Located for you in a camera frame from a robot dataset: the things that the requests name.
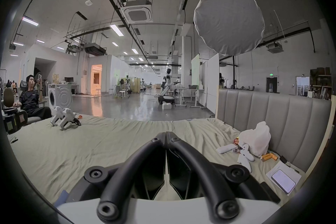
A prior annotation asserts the grey padded headboard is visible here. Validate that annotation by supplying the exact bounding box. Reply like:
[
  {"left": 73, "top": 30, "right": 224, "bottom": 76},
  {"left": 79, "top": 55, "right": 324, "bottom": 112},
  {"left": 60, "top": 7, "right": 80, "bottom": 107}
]
[{"left": 217, "top": 88, "right": 332, "bottom": 174}]

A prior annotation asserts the round white softbox lamp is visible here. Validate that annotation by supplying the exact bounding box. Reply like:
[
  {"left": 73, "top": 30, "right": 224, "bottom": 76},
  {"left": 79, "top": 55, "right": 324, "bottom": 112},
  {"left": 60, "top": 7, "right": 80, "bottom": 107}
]
[{"left": 193, "top": 0, "right": 265, "bottom": 89}]

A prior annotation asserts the white desk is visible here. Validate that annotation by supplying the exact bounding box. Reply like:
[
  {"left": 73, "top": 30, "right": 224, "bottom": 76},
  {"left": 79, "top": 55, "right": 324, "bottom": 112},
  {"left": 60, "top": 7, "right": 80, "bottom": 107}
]
[{"left": 174, "top": 87, "right": 205, "bottom": 108}]

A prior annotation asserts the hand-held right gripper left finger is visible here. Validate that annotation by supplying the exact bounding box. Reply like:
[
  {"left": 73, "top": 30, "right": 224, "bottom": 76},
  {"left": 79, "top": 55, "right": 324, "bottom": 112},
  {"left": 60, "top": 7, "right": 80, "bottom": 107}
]
[{"left": 66, "top": 132, "right": 166, "bottom": 222}]

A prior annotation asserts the spare white hand-held gripper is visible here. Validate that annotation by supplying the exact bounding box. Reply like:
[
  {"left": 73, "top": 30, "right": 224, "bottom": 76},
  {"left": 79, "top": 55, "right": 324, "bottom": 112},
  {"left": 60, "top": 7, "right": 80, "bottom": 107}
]
[{"left": 50, "top": 107, "right": 82, "bottom": 131}]

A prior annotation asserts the yellow cylindrical batteries pack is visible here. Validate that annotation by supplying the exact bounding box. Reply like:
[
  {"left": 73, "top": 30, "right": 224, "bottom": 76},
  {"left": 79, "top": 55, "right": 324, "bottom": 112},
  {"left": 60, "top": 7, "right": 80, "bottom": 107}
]
[{"left": 261, "top": 153, "right": 279, "bottom": 162}]

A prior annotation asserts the white plastic bag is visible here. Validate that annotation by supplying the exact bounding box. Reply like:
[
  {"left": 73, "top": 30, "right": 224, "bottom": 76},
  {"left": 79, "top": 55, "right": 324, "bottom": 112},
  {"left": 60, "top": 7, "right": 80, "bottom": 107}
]
[{"left": 239, "top": 121, "right": 271, "bottom": 158}]

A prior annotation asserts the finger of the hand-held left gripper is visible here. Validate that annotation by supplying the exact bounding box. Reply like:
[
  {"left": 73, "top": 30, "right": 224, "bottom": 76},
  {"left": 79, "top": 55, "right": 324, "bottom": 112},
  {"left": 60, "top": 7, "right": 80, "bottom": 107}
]
[{"left": 2, "top": 108, "right": 28, "bottom": 135}]

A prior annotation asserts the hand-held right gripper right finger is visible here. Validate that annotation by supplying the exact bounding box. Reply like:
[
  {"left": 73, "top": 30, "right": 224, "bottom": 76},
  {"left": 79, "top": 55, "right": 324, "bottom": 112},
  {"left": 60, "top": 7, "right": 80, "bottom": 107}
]
[{"left": 166, "top": 132, "right": 268, "bottom": 222}]

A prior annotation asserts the white paper sheet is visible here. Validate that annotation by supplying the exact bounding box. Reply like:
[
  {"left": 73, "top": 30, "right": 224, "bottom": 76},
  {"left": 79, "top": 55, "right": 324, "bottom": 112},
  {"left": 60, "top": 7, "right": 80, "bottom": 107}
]
[{"left": 265, "top": 160, "right": 302, "bottom": 195}]

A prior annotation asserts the white hand controller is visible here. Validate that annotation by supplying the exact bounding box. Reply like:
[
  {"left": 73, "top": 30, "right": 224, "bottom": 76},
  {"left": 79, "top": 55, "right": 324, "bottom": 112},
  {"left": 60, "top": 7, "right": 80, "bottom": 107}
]
[
  {"left": 237, "top": 144, "right": 255, "bottom": 173},
  {"left": 216, "top": 144, "right": 238, "bottom": 154}
]

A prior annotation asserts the white washing machine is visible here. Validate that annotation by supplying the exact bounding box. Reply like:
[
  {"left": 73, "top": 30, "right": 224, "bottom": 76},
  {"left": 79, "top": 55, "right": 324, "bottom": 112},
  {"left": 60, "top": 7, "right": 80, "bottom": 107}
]
[{"left": 48, "top": 83, "right": 73, "bottom": 116}]

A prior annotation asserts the phone with pale screen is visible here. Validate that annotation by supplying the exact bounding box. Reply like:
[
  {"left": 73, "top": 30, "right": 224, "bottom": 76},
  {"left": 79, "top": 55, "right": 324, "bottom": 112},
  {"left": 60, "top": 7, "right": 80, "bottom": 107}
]
[{"left": 271, "top": 169, "right": 297, "bottom": 193}]

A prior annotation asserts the white humanoid robot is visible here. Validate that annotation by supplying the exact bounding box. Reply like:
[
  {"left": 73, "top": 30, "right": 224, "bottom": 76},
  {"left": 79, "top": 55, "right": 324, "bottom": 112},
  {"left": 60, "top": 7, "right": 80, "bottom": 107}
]
[{"left": 158, "top": 68, "right": 182, "bottom": 105}]

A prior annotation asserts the dark storage shelf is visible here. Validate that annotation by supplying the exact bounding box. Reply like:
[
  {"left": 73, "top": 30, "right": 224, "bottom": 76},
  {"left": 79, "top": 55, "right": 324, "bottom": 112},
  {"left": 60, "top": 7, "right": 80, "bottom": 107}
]
[{"left": 309, "top": 67, "right": 333, "bottom": 100}]

